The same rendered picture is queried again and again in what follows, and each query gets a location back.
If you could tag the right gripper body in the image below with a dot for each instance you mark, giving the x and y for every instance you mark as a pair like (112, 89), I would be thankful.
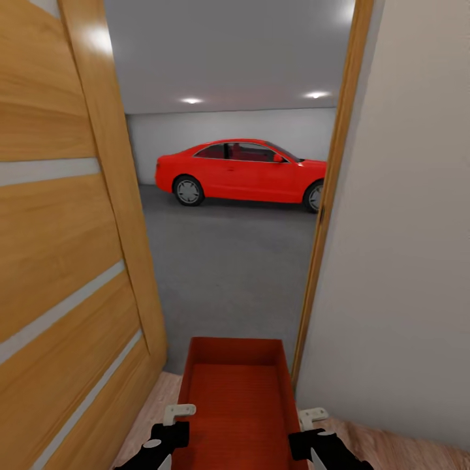
(298, 444)

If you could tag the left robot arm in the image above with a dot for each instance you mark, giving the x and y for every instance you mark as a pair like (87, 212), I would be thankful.
(156, 454)

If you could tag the door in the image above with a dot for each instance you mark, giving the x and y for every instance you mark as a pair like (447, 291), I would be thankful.
(82, 333)

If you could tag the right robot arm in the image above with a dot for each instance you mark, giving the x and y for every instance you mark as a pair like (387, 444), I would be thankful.
(323, 448)

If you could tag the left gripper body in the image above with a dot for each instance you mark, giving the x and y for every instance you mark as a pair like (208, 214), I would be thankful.
(179, 432)

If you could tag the car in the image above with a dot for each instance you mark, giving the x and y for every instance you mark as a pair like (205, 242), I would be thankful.
(241, 169)

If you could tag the storage box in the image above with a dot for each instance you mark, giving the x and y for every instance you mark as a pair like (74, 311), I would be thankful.
(245, 409)

